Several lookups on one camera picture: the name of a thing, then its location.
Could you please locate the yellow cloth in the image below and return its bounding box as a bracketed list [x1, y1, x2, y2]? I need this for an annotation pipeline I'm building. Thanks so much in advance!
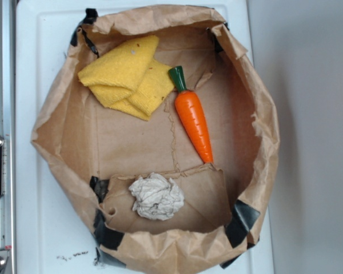
[78, 35, 174, 121]

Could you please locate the orange toy carrot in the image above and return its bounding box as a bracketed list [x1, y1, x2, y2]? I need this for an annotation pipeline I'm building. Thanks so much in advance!
[169, 66, 214, 163]

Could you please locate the crumpled white paper ball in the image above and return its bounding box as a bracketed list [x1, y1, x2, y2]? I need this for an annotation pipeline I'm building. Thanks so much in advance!
[129, 173, 185, 221]

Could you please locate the brown paper bag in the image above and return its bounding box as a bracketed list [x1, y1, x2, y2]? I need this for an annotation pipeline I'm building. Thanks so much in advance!
[31, 5, 280, 273]

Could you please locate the metal rail frame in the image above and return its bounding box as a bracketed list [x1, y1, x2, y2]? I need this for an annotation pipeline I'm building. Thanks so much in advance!
[0, 1, 17, 273]

